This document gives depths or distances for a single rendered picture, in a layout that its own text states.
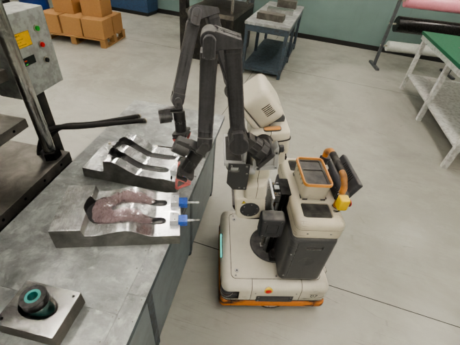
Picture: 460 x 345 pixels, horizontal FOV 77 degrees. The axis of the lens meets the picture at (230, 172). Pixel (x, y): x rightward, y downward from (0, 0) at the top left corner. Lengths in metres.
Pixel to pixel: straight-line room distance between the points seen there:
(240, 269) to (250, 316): 0.33
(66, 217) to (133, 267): 0.34
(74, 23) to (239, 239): 5.16
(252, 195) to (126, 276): 0.69
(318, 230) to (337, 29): 6.56
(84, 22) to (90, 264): 5.24
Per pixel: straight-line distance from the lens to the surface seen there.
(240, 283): 1.83
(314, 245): 1.61
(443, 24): 6.88
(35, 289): 1.21
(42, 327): 1.17
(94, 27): 6.10
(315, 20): 7.70
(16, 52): 1.66
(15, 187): 1.80
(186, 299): 2.08
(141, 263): 1.28
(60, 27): 6.50
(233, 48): 0.96
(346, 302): 2.29
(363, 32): 7.77
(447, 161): 4.01
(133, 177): 1.54
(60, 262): 1.37
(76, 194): 1.45
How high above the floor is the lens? 1.86
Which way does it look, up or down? 40 degrees down
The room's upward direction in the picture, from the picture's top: 6 degrees clockwise
